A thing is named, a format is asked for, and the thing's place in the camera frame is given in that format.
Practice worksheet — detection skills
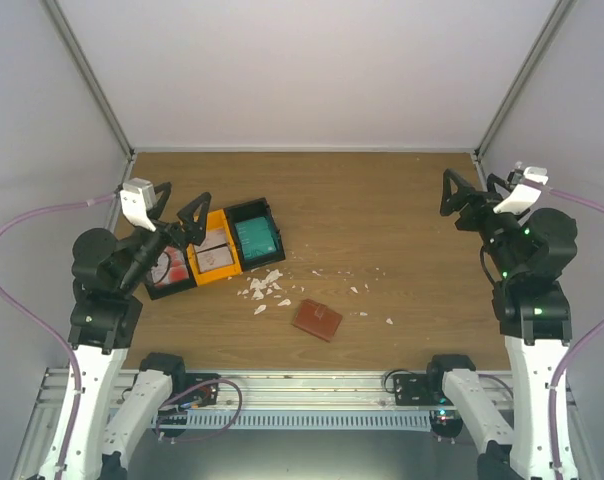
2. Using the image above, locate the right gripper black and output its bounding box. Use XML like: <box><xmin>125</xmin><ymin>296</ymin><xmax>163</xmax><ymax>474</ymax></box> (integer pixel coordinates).
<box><xmin>439</xmin><ymin>168</ymin><xmax>521</xmax><ymax>277</ymax></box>

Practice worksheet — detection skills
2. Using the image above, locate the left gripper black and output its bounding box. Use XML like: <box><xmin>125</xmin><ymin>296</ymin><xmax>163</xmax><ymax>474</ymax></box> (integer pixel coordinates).
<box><xmin>118</xmin><ymin>181</ymin><xmax>210</xmax><ymax>291</ymax></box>

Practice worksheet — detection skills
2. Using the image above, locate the brown leather card holder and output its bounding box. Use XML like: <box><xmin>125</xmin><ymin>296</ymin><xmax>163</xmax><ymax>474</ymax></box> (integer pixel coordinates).
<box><xmin>292</xmin><ymin>299</ymin><xmax>343</xmax><ymax>342</ymax></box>

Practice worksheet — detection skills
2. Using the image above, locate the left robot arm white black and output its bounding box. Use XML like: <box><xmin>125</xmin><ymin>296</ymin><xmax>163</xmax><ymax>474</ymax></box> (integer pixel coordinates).
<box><xmin>35</xmin><ymin>178</ymin><xmax>211</xmax><ymax>479</ymax></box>

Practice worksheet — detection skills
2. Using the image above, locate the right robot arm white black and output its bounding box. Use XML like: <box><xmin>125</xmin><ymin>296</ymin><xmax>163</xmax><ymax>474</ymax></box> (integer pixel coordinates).
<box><xmin>424</xmin><ymin>167</ymin><xmax>579</xmax><ymax>479</ymax></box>

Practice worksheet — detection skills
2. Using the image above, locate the red white card stack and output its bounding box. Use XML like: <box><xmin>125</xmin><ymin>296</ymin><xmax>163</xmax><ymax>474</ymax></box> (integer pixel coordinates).
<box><xmin>150</xmin><ymin>247</ymin><xmax>189</xmax><ymax>287</ymax></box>

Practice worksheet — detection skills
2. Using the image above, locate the black bin with red cards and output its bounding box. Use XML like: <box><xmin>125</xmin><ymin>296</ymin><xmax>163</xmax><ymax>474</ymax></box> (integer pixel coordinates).
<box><xmin>144</xmin><ymin>246</ymin><xmax>197</xmax><ymax>300</ymax></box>

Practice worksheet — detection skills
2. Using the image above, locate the yellow bin with white cards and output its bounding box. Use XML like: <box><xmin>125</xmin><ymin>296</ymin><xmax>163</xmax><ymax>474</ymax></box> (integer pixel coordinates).
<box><xmin>186</xmin><ymin>209</ymin><xmax>242</xmax><ymax>287</ymax></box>

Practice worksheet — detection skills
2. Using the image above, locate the black bin with teal cards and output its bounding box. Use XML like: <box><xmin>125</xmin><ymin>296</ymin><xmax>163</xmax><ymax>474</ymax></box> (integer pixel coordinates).
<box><xmin>224</xmin><ymin>197</ymin><xmax>286</xmax><ymax>271</ymax></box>

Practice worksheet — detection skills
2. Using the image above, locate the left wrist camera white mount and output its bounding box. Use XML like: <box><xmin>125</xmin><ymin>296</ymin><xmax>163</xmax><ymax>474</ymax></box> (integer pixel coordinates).
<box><xmin>119</xmin><ymin>178</ymin><xmax>157</xmax><ymax>232</ymax></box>

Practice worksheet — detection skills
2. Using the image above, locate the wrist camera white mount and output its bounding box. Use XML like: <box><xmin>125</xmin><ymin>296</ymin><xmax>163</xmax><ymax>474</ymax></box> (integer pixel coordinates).
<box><xmin>493</xmin><ymin>162</ymin><xmax>548</xmax><ymax>215</ymax></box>
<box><xmin>119</xmin><ymin>178</ymin><xmax>157</xmax><ymax>232</ymax></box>

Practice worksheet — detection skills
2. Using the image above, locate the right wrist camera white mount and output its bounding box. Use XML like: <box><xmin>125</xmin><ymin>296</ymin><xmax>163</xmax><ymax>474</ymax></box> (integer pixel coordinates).
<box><xmin>493</xmin><ymin>162</ymin><xmax>548</xmax><ymax>215</ymax></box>

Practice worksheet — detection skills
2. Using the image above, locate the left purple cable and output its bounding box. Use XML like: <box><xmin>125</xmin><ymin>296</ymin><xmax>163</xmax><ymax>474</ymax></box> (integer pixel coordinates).
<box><xmin>0</xmin><ymin>192</ymin><xmax>121</xmax><ymax>480</ymax></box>

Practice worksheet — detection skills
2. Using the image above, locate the aluminium front rail frame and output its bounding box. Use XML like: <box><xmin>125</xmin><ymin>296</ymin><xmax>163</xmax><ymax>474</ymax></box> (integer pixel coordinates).
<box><xmin>9</xmin><ymin>367</ymin><xmax>598</xmax><ymax>480</ymax></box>

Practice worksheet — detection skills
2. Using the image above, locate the grey slotted cable duct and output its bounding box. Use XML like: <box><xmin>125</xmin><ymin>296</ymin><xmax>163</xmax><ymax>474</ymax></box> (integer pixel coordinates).
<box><xmin>161</xmin><ymin>410</ymin><xmax>431</xmax><ymax>432</ymax></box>

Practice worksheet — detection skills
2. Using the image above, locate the right aluminium corner post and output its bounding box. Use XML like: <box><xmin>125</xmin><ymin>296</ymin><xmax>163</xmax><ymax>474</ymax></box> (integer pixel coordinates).
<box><xmin>472</xmin><ymin>0</ymin><xmax>576</xmax><ymax>164</ymax></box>

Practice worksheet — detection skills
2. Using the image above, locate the aluminium corner post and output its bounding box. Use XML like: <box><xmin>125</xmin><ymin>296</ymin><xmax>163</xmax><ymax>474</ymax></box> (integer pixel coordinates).
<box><xmin>472</xmin><ymin>0</ymin><xmax>576</xmax><ymax>164</ymax></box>
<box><xmin>41</xmin><ymin>0</ymin><xmax>135</xmax><ymax>163</ymax></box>

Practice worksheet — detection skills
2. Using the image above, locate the left aluminium corner post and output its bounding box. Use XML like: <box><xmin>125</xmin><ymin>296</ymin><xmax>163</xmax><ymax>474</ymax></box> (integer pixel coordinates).
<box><xmin>41</xmin><ymin>0</ymin><xmax>135</xmax><ymax>163</ymax></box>

